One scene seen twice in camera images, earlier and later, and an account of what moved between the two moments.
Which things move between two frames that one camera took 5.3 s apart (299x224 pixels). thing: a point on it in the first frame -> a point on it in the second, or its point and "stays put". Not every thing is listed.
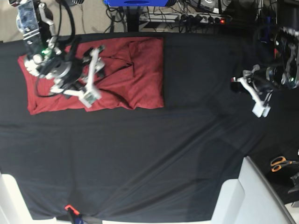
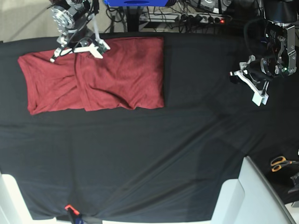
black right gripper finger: [238, 87] -> [234, 79]
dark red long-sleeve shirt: [125, 73] stays put
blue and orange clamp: [74, 214] stays put
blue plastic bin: [137, 3] stays put
